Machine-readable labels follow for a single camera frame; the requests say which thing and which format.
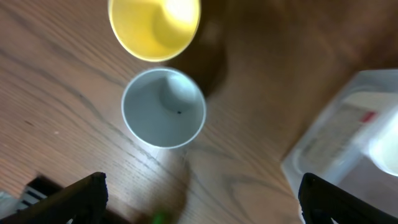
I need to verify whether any cream white plastic cup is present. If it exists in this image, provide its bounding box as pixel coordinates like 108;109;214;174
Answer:
368;107;397;177

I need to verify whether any light blue plastic cup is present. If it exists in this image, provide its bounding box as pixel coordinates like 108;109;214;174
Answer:
121;67;206;149

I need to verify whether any clear plastic container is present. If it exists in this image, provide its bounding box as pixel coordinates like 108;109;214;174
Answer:
282;69;397;216

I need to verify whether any yellow plastic cup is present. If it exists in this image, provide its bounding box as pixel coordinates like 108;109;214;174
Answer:
108;0;201;62

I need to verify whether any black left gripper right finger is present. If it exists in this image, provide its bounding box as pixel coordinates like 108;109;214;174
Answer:
298;172;397;224

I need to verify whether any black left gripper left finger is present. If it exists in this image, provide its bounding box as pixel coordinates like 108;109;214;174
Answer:
1;172;108;224

